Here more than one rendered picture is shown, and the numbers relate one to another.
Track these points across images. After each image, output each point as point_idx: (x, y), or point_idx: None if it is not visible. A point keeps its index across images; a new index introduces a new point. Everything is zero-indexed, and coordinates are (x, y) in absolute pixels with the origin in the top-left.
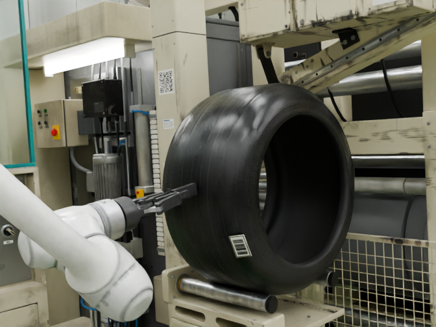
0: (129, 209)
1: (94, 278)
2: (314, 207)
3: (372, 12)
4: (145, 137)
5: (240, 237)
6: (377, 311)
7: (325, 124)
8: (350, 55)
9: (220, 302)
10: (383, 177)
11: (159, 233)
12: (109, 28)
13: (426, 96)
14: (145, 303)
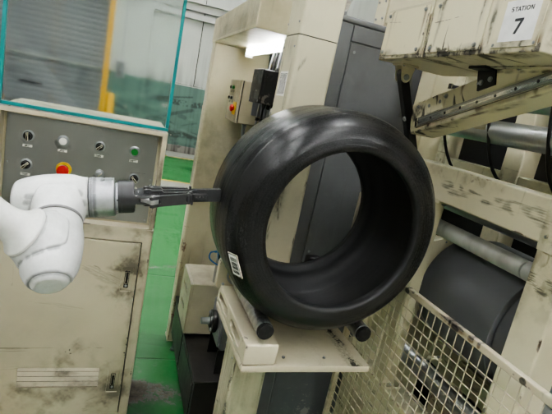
0: (124, 193)
1: (9, 245)
2: (390, 255)
3: (494, 50)
4: None
5: (234, 257)
6: (414, 384)
7: (399, 172)
8: (480, 99)
9: None
10: (507, 250)
11: None
12: (260, 20)
13: None
14: (54, 283)
